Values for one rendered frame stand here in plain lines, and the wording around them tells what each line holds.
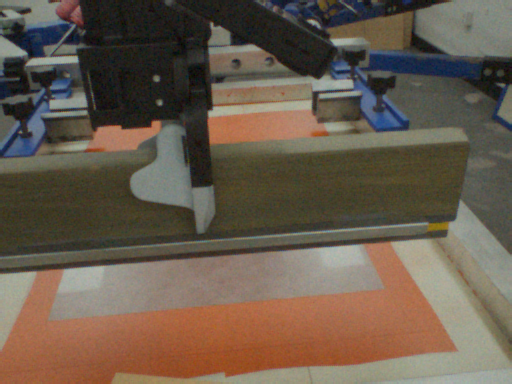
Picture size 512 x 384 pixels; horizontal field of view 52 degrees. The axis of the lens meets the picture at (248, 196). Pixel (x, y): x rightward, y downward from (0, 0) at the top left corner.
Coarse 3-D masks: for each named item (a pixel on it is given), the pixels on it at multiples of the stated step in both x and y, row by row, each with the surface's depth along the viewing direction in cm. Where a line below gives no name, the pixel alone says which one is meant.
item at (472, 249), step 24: (72, 96) 100; (216, 96) 101; (240, 96) 101; (264, 96) 102; (288, 96) 102; (360, 120) 87; (48, 144) 84; (456, 240) 55; (480, 240) 54; (456, 264) 56; (480, 264) 51; (504, 264) 51; (480, 288) 51; (504, 288) 48; (504, 312) 47
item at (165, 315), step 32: (160, 128) 94; (32, 288) 56; (64, 288) 56; (96, 288) 56; (128, 288) 55; (160, 288) 55; (192, 288) 55; (32, 320) 52; (64, 320) 51; (96, 320) 51; (128, 320) 51; (160, 320) 51; (192, 320) 51; (32, 352) 48; (64, 352) 48; (96, 352) 48; (128, 352) 48; (160, 352) 47; (192, 352) 47
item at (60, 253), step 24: (408, 216) 43; (120, 240) 41; (144, 240) 41; (168, 240) 41; (192, 240) 41; (216, 240) 41; (240, 240) 41; (264, 240) 41; (288, 240) 41; (312, 240) 41; (336, 240) 42; (0, 264) 40; (24, 264) 40
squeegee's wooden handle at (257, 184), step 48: (240, 144) 40; (288, 144) 40; (336, 144) 40; (384, 144) 40; (432, 144) 40; (0, 192) 38; (48, 192) 39; (96, 192) 39; (240, 192) 40; (288, 192) 41; (336, 192) 41; (384, 192) 41; (432, 192) 42; (0, 240) 40; (48, 240) 41; (96, 240) 41
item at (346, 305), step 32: (224, 128) 92; (256, 128) 92; (288, 128) 91; (320, 128) 91; (224, 256) 60; (256, 256) 59; (288, 256) 59; (320, 256) 59; (352, 256) 59; (384, 256) 58; (224, 288) 55; (256, 288) 54; (288, 288) 54; (320, 288) 54; (352, 288) 54; (384, 288) 54; (416, 288) 54; (224, 320) 51; (256, 320) 50; (288, 320) 50; (320, 320) 50; (352, 320) 50; (384, 320) 50; (416, 320) 50; (224, 352) 47; (256, 352) 47; (288, 352) 47; (320, 352) 47; (352, 352) 46; (384, 352) 46; (416, 352) 46
